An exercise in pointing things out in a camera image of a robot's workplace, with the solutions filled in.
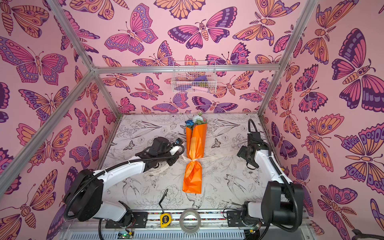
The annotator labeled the white ribbon string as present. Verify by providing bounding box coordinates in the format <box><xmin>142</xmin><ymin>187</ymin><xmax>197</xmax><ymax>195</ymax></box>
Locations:
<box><xmin>155</xmin><ymin>154</ymin><xmax>238</xmax><ymax>175</ymax></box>

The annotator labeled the orange wrapping paper sheet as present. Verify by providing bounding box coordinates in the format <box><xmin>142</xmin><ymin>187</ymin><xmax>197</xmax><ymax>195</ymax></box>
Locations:
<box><xmin>183</xmin><ymin>124</ymin><xmax>208</xmax><ymax>194</ymax></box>

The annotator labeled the blue fake rose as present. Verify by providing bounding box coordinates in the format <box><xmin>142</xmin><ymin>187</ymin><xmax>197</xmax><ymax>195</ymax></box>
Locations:
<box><xmin>185</xmin><ymin>120</ymin><xmax>195</xmax><ymax>129</ymax></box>

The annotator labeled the white fake rose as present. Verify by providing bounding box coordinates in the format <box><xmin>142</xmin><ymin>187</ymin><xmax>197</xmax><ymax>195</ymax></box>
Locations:
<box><xmin>192</xmin><ymin>112</ymin><xmax>207</xmax><ymax>125</ymax></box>

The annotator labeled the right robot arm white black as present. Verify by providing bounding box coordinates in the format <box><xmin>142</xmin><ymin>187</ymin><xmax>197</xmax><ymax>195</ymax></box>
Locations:
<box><xmin>237</xmin><ymin>119</ymin><xmax>304</xmax><ymax>233</ymax></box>

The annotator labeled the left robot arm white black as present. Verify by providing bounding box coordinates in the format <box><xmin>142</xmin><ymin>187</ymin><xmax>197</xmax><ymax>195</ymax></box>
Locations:
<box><xmin>63</xmin><ymin>137</ymin><xmax>185</xmax><ymax>227</ymax></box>

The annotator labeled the yellow tape measure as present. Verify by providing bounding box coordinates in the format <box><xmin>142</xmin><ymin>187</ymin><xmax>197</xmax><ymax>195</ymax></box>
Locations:
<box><xmin>158</xmin><ymin>188</ymin><xmax>173</xmax><ymax>229</ymax></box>

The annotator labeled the clear tape roll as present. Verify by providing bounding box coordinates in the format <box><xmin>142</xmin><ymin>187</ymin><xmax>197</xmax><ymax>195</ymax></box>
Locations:
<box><xmin>179</xmin><ymin>209</ymin><xmax>201</xmax><ymax>235</ymax></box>

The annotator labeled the green circuit board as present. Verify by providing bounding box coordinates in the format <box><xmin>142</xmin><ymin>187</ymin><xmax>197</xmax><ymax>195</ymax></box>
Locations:
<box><xmin>118</xmin><ymin>231</ymin><xmax>134</xmax><ymax>240</ymax></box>

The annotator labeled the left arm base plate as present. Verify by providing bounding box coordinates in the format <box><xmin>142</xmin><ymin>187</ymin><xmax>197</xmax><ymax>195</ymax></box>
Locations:
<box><xmin>105</xmin><ymin>212</ymin><xmax>149</xmax><ymax>229</ymax></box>

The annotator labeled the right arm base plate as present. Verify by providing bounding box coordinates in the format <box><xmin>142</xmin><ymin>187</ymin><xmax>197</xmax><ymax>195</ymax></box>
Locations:
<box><xmin>226</xmin><ymin>209</ymin><xmax>269</xmax><ymax>230</ymax></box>

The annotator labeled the white wire basket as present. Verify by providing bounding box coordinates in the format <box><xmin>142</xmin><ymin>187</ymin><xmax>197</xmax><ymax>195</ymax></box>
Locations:
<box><xmin>170</xmin><ymin>61</ymin><xmax>218</xmax><ymax>94</ymax></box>

